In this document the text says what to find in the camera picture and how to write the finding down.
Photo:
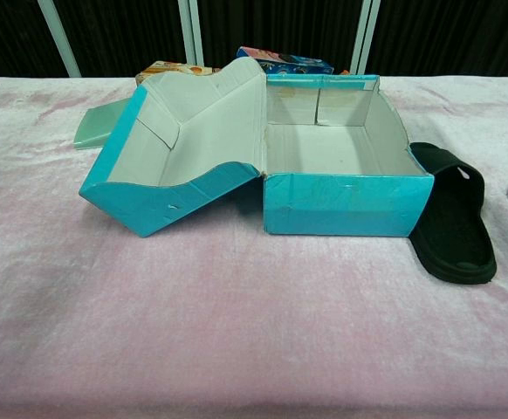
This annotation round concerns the teal cardboard shoe box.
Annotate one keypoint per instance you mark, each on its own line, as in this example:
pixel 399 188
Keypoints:
pixel 345 209

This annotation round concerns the black rubber slipper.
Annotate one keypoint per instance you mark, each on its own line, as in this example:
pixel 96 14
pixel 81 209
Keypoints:
pixel 455 235

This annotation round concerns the blue cookie box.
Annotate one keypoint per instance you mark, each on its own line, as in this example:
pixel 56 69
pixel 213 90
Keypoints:
pixel 297 63

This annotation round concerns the orange biscuit box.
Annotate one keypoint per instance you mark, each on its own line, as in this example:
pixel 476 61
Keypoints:
pixel 166 70

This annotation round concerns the pink velvet table cloth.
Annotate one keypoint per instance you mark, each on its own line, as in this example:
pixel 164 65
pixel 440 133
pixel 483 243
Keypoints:
pixel 193 327

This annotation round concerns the white orange snack packet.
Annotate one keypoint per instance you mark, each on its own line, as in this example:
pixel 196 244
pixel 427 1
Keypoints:
pixel 345 72

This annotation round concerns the mint green dustpan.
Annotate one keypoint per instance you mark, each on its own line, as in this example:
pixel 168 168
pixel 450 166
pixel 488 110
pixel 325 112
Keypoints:
pixel 94 128

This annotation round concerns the black pleated curtain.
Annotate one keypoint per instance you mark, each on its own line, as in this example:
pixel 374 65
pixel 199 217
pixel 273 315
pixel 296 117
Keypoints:
pixel 127 30

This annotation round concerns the white double frame post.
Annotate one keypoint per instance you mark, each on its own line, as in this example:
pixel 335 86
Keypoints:
pixel 191 30

